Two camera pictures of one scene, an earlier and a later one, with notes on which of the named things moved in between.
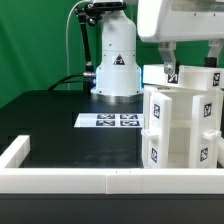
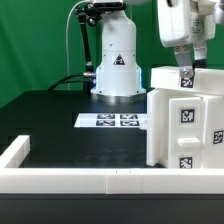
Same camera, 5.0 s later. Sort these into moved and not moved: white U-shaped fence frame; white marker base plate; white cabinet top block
Moved: white cabinet top block
Not moved: white marker base plate; white U-shaped fence frame
